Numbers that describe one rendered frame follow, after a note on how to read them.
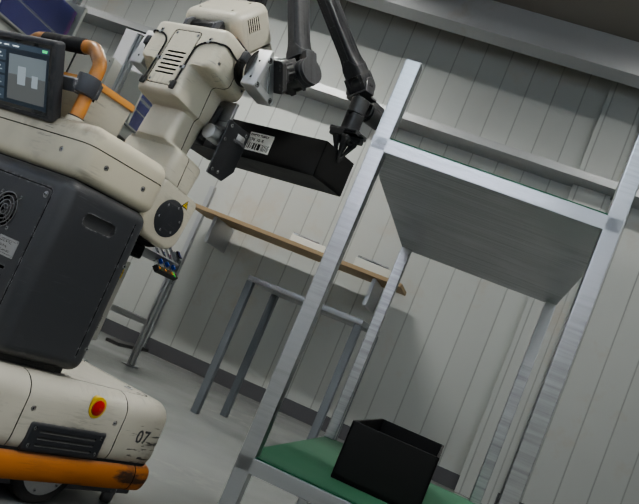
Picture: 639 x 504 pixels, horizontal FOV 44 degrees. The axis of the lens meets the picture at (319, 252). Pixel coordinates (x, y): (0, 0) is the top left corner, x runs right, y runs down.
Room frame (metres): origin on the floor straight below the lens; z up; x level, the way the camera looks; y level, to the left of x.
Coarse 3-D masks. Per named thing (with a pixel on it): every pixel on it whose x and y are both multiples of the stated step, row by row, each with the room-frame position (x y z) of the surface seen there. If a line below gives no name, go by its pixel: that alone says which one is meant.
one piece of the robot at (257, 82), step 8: (256, 56) 2.03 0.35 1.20; (264, 56) 2.02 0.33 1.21; (272, 56) 2.01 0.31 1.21; (256, 64) 2.02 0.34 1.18; (264, 64) 2.01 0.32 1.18; (272, 64) 2.02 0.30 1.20; (248, 72) 2.02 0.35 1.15; (256, 72) 2.01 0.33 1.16; (264, 72) 2.01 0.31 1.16; (272, 72) 2.04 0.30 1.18; (248, 80) 2.01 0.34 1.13; (256, 80) 2.00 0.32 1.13; (264, 80) 2.03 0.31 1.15; (272, 80) 2.05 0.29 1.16; (248, 88) 2.03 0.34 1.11; (256, 88) 2.01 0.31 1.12; (264, 88) 2.04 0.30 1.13; (272, 88) 2.06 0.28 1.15; (256, 96) 2.05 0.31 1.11; (264, 96) 2.04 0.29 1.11; (272, 96) 2.07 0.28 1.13; (264, 104) 2.08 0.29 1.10; (272, 104) 2.08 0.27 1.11
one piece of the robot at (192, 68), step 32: (160, 32) 2.14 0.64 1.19; (192, 32) 2.08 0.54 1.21; (224, 32) 2.02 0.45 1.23; (160, 64) 2.09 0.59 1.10; (192, 64) 2.03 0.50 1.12; (224, 64) 2.04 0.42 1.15; (160, 96) 2.08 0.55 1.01; (192, 96) 2.07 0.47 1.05; (224, 96) 2.14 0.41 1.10; (160, 128) 2.10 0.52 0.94; (192, 128) 2.13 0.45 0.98; (160, 160) 2.08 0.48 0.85; (160, 192) 2.06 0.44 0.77; (160, 224) 2.10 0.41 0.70
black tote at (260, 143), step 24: (192, 144) 2.54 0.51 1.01; (264, 144) 2.37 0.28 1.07; (288, 144) 2.32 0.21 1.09; (312, 144) 2.28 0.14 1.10; (240, 168) 2.62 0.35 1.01; (264, 168) 2.44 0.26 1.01; (288, 168) 2.30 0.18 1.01; (312, 168) 2.26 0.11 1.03; (336, 168) 2.33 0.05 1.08; (336, 192) 2.37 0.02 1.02
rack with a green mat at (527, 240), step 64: (384, 128) 1.38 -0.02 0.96; (384, 192) 1.67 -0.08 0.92; (448, 192) 1.45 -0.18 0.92; (512, 192) 1.32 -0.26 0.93; (448, 256) 2.08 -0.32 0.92; (512, 256) 1.76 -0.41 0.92; (576, 256) 1.52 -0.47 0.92; (576, 320) 1.28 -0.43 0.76; (256, 448) 1.37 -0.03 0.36; (320, 448) 1.89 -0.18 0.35
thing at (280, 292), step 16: (272, 288) 4.32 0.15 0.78; (240, 304) 4.36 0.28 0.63; (272, 304) 4.74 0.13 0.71; (352, 320) 4.15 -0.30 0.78; (224, 336) 4.37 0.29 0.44; (256, 336) 4.75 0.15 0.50; (352, 336) 4.14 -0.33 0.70; (224, 352) 4.38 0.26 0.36; (208, 368) 4.37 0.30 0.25; (240, 368) 4.75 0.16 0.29; (336, 368) 4.14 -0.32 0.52; (208, 384) 4.36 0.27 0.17; (240, 384) 4.76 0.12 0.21; (336, 384) 4.13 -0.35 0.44; (352, 400) 4.54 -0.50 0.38; (224, 416) 4.74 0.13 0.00; (320, 416) 4.14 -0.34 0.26
